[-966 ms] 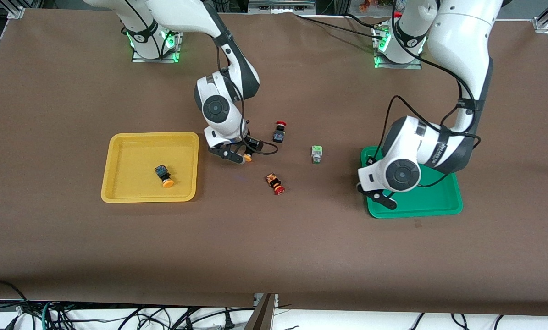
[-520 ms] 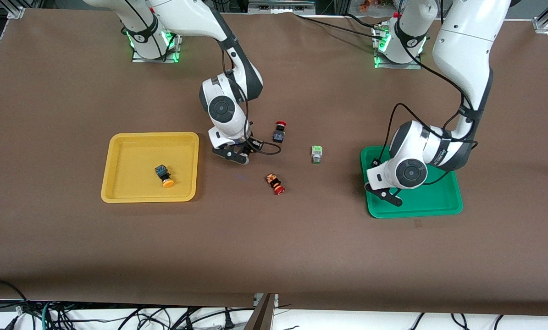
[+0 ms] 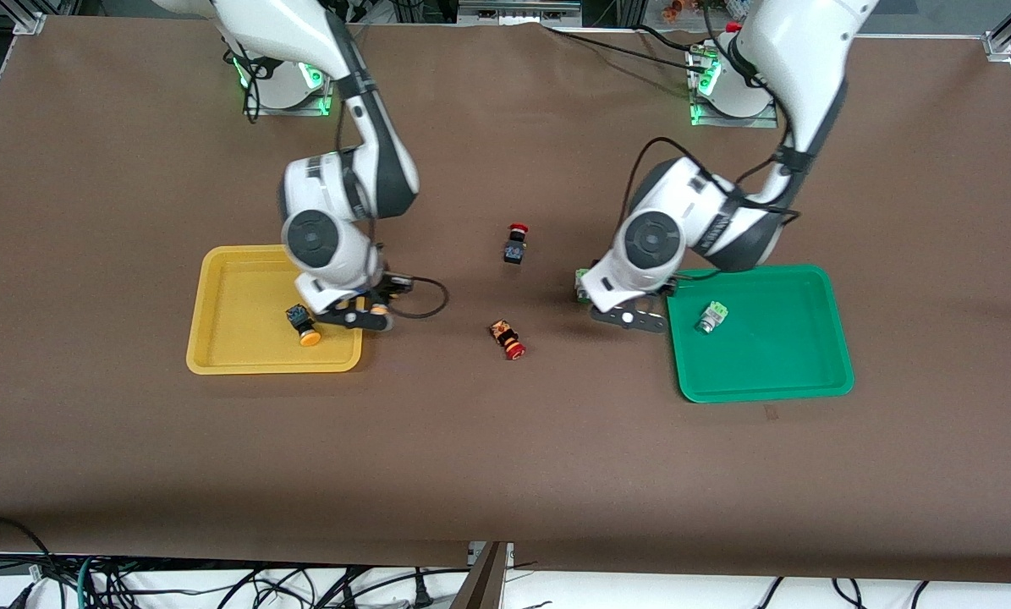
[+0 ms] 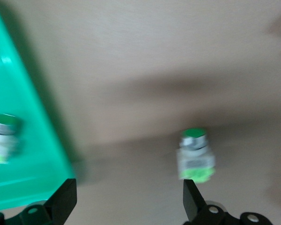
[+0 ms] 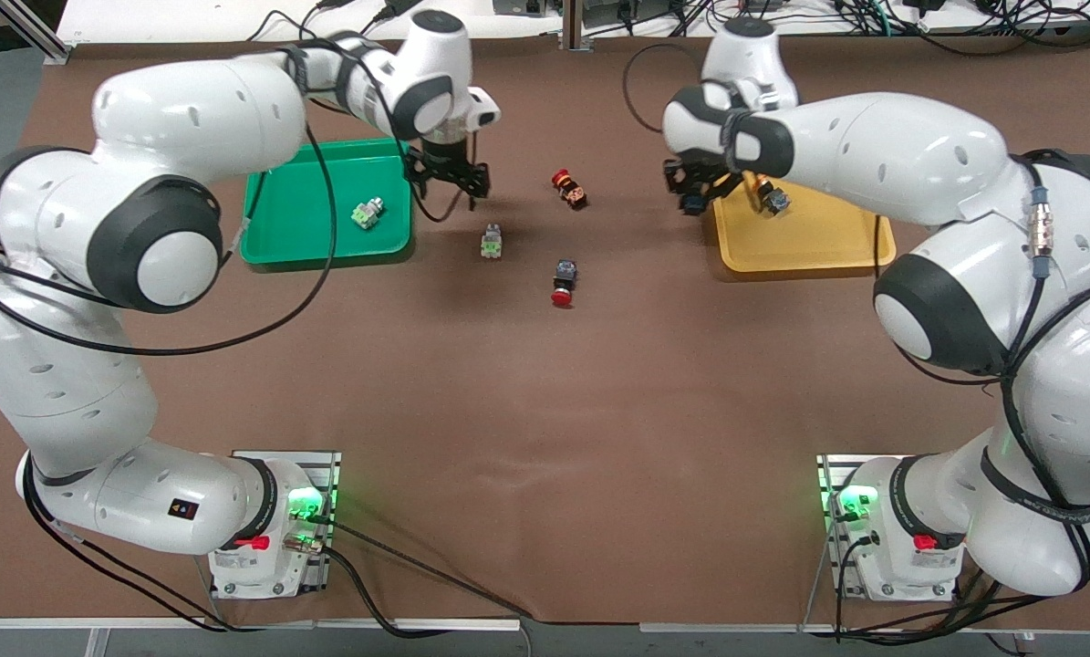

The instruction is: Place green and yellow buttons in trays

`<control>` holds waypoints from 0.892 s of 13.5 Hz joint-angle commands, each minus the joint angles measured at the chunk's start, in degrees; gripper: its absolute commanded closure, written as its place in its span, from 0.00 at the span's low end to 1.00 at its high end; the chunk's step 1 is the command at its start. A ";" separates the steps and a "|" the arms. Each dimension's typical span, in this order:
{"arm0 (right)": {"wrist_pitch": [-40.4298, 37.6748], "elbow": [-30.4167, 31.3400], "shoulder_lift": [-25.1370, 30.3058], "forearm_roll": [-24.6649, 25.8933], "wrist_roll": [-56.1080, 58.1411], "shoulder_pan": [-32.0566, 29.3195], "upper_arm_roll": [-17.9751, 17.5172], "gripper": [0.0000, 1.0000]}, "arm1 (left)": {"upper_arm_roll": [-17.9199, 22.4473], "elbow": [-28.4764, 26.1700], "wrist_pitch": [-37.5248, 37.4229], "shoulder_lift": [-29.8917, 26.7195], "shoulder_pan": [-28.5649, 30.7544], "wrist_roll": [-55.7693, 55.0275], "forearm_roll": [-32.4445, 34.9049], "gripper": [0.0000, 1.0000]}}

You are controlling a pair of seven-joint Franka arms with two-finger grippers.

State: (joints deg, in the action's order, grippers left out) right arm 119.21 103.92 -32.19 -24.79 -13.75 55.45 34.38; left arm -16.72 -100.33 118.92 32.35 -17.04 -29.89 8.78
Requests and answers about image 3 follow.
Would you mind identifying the red button orange body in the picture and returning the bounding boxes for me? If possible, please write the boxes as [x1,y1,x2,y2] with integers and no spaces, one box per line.
[489,319,527,361]

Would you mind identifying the green plastic tray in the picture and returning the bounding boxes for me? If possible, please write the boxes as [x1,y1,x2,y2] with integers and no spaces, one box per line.
[665,265,854,403]

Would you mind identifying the yellow plastic tray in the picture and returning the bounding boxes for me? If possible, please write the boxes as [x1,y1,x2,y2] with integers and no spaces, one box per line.
[186,244,369,375]

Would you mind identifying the brown table cloth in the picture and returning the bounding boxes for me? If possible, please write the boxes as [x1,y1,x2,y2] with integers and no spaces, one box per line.
[0,15,1011,584]

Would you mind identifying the colourful background object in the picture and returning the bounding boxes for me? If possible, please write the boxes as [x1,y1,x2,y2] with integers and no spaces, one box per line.
[661,0,731,23]

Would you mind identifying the grey background device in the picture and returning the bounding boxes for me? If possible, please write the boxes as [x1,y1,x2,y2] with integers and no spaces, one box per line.
[458,0,583,23]

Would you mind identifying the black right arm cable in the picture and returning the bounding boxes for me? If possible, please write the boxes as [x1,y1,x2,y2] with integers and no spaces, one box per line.
[236,47,450,321]

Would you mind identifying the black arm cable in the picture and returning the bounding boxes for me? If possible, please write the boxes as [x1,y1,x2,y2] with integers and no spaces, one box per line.
[624,135,804,222]
[236,47,450,321]

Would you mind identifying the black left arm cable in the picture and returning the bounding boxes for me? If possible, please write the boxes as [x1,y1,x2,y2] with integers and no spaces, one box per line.
[624,135,804,222]

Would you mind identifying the black cable on table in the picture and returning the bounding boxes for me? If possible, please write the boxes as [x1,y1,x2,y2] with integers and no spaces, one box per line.
[541,24,709,67]

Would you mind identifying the black floor cable bundle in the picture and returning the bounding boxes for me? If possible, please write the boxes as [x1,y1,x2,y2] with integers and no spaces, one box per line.
[0,554,472,609]

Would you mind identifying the black floor cables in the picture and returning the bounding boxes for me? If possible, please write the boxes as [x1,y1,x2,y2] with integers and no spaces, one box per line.
[759,577,931,609]

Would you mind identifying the green floor cable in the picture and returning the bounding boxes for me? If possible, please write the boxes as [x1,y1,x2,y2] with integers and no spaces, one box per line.
[76,554,102,609]

